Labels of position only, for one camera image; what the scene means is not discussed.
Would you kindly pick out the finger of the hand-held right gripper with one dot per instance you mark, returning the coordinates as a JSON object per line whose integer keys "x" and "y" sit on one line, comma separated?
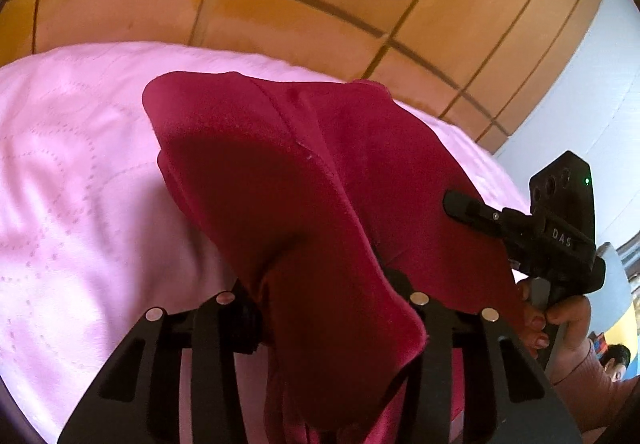
{"x": 472, "y": 209}

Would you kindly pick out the grey rounded panel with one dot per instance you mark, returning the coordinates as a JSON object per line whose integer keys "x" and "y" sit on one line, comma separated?
{"x": 616, "y": 279}

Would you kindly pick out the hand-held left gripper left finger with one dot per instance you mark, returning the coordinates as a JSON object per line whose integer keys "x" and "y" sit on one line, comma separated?
{"x": 247, "y": 329}

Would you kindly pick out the pink quilted blanket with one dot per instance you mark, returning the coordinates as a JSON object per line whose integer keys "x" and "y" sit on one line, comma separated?
{"x": 75, "y": 174}

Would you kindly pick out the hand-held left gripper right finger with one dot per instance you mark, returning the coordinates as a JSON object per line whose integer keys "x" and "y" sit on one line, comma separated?
{"x": 440, "y": 349}

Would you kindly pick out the dark red cloth garment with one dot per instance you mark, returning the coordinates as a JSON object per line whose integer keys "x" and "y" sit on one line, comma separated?
{"x": 300, "y": 174}

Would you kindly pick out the person's right hand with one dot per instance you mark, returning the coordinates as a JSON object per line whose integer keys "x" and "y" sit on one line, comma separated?
{"x": 570, "y": 319}

